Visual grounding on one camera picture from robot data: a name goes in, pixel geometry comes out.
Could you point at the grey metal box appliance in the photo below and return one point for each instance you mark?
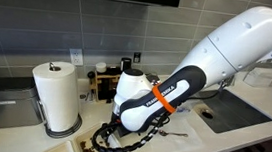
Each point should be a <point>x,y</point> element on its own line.
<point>6,103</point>

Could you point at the clear plastic tub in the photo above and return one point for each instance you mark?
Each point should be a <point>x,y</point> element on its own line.
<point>185,109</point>

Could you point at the stainless steel sink basin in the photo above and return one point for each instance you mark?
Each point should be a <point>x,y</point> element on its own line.
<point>233,112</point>

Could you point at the black wall outlet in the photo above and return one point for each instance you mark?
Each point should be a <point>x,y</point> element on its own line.
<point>137,57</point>

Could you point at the white paper towel roll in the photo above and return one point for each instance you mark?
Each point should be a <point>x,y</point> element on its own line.
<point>57,95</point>

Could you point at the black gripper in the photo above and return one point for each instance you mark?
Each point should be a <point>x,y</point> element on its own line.
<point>127,132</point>

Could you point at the brown coffee beans pile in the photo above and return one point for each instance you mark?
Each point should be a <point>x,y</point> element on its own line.
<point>87,151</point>

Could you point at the small metal spoon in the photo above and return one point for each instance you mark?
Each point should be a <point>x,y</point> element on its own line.
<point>162,133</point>

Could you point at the small white jar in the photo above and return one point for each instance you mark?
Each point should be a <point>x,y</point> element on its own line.
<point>101,67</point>

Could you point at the white wall outlet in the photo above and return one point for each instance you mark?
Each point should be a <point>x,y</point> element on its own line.
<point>76,57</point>

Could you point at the metal paper towel holder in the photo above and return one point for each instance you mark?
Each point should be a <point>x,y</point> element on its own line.
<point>65,133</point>

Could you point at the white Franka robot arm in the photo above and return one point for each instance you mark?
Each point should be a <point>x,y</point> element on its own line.
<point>239,45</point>

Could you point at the white cardboard box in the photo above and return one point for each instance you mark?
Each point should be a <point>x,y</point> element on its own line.
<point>259,77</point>

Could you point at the black measuring scoop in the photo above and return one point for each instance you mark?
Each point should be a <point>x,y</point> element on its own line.
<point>91,75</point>

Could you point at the wooden countertop organizer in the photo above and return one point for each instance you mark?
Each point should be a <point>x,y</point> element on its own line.
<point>103,83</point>

